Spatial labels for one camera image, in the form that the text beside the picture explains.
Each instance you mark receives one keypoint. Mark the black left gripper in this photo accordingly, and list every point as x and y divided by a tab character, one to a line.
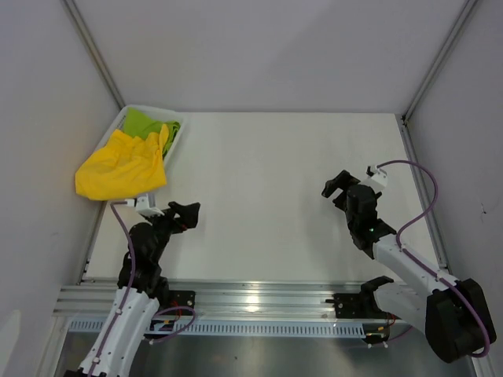
188	217

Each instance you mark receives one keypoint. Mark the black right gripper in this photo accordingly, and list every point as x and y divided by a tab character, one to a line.
340	181

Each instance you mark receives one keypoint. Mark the yellow shorts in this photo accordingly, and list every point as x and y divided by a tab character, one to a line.
124	168

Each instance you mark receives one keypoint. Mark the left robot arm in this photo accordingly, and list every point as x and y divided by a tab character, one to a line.
142	294

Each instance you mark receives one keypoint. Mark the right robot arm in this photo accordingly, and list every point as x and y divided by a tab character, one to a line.
452	314

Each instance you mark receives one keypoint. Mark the green shorts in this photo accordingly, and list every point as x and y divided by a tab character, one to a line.
138	124

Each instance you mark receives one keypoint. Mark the white plastic basket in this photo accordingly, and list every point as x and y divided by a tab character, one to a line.
157	114

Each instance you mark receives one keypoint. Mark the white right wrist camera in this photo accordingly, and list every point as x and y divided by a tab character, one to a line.
376	179

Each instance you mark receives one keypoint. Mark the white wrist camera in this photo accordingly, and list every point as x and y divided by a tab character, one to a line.
376	179
145	205

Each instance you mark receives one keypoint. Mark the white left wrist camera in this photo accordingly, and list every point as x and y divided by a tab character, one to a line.
145	205

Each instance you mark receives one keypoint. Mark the aluminium mounting rail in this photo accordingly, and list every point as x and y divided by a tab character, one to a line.
226	299

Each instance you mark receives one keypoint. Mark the slotted cable duct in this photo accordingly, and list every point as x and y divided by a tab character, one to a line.
324	329

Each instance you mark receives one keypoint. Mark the right frame post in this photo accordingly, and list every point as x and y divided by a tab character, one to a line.
448	45

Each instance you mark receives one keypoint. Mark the frame post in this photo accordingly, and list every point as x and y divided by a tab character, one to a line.
92	50
448	45

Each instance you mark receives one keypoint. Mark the left frame post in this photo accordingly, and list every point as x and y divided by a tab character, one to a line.
92	50

